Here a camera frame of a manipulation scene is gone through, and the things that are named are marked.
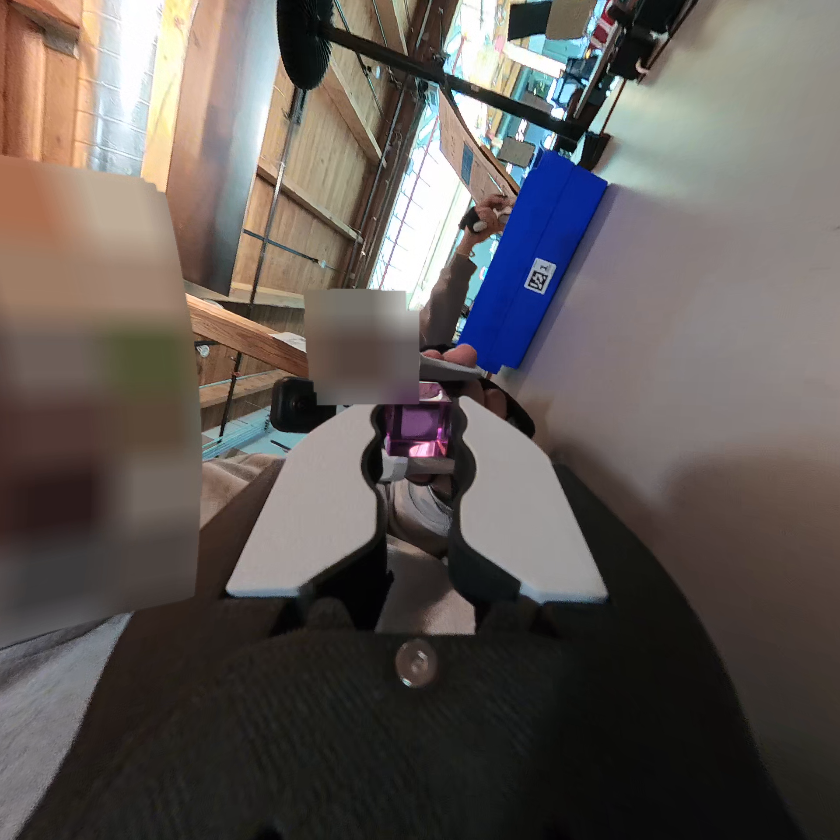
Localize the black fan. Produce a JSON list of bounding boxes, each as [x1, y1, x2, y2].
[[276, 0, 337, 91]]

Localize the purple translucent cube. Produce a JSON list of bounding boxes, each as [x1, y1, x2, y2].
[[384, 387, 455, 460]]

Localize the person's left hand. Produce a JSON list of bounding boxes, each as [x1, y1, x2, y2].
[[441, 344, 521, 424]]

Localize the black charger blocks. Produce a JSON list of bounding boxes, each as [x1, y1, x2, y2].
[[602, 0, 698, 84]]

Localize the black metal pole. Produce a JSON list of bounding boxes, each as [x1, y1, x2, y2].
[[327, 25, 589, 144]]

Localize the silver air duct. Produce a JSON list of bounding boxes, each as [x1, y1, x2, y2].
[[84, 0, 166, 177]]

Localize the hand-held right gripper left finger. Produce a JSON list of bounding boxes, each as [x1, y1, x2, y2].
[[225, 404, 396, 631]]

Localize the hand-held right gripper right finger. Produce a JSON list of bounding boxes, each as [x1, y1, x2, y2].
[[448, 398, 609, 629]]

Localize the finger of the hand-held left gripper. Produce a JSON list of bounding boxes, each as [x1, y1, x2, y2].
[[382, 455, 458, 487]]

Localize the large blue plastic bin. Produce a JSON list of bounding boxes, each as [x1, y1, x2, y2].
[[455, 150, 609, 373]]

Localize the cardboard instruction board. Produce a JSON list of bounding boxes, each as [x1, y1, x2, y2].
[[436, 98, 524, 199]]

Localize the another person's forearm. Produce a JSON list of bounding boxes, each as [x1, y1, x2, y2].
[[419, 252, 484, 357]]

